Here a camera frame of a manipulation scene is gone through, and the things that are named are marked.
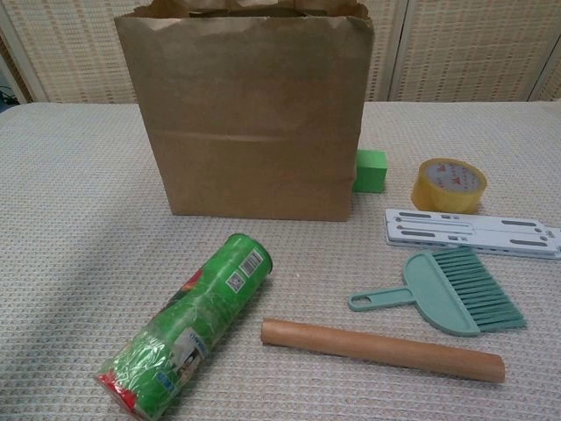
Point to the green chips can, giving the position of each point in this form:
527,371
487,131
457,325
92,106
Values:
197,307

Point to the brown paper bag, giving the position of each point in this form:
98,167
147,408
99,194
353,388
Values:
254,131

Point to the teal hand brush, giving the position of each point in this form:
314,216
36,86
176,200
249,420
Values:
434,289

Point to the cream woven tablecloth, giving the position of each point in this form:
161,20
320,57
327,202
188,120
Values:
307,272

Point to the green foam cube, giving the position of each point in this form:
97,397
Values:
372,173

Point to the yellowish packing tape roll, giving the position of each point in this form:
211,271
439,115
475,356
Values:
438,197

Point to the wooden rolling pin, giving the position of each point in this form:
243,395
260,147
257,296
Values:
372,348

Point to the white folding stand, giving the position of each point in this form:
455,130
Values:
482,228

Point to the woven bamboo folding screen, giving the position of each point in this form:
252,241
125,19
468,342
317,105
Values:
460,44

